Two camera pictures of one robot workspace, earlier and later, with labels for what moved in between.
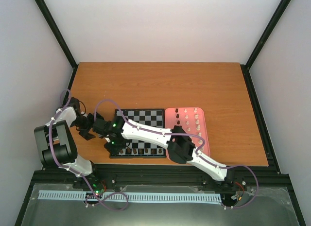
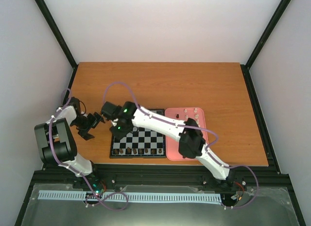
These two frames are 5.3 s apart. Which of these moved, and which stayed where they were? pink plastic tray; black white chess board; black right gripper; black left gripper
Moved: black right gripper
Stayed: pink plastic tray; black left gripper; black white chess board
